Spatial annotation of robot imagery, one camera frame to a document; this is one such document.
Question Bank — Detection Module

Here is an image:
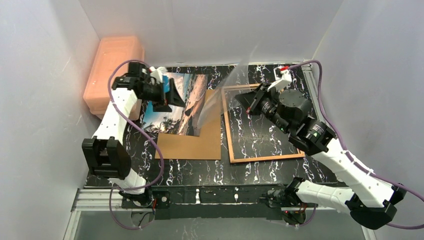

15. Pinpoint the clear acrylic sheet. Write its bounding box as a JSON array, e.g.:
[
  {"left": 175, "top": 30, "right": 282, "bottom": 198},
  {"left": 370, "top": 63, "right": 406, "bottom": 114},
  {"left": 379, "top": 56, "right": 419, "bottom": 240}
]
[{"left": 196, "top": 45, "right": 258, "bottom": 128}]

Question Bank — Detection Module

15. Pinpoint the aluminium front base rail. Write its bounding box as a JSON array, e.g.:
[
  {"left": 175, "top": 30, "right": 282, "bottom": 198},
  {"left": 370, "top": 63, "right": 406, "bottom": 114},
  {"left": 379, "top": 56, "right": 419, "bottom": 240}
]
[{"left": 64, "top": 185, "right": 376, "bottom": 240}]

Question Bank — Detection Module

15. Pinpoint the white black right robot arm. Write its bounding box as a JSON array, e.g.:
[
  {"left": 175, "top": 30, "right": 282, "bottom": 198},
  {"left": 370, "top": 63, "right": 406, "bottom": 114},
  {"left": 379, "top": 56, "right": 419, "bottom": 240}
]
[{"left": 235, "top": 83, "right": 406, "bottom": 230}]

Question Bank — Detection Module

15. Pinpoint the wooden picture frame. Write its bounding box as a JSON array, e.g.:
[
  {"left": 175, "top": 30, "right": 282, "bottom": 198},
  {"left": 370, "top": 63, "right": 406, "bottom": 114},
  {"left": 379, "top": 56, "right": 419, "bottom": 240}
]
[{"left": 223, "top": 83, "right": 306, "bottom": 164}]

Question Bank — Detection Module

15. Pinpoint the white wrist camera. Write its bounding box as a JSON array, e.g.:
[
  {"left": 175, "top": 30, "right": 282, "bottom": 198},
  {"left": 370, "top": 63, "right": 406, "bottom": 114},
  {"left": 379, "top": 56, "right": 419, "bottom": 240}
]
[
  {"left": 149, "top": 66, "right": 170, "bottom": 93},
  {"left": 267, "top": 66, "right": 293, "bottom": 92}
]

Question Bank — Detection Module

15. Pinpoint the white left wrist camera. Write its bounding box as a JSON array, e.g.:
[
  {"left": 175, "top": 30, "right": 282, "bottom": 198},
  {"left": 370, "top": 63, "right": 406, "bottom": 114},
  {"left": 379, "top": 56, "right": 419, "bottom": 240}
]
[{"left": 149, "top": 66, "right": 170, "bottom": 93}]

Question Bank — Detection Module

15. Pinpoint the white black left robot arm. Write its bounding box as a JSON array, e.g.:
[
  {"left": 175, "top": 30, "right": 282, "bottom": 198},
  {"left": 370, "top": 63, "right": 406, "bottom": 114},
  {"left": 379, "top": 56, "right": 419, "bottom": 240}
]
[{"left": 81, "top": 59, "right": 185, "bottom": 195}]

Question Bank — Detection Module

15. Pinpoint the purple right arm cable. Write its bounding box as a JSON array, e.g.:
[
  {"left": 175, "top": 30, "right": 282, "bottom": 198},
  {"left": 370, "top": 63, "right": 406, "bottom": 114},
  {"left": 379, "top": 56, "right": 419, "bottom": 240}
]
[{"left": 288, "top": 60, "right": 424, "bottom": 230}]

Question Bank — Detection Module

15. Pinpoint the beach landscape photo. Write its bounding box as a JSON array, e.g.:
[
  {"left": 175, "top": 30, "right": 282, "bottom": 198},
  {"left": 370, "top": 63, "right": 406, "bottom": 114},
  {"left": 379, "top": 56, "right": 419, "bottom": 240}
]
[{"left": 141, "top": 72, "right": 208, "bottom": 137}]

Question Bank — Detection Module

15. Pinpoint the brown fibreboard backing board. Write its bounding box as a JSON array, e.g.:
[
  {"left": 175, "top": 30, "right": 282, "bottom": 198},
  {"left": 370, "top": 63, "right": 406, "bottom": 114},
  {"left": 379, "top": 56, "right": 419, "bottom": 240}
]
[{"left": 154, "top": 109, "right": 221, "bottom": 161}]

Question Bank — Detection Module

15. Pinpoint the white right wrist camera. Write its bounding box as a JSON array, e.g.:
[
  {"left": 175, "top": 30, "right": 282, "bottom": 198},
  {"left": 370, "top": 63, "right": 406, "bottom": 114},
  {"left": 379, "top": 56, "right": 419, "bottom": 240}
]
[{"left": 267, "top": 66, "right": 293, "bottom": 92}]

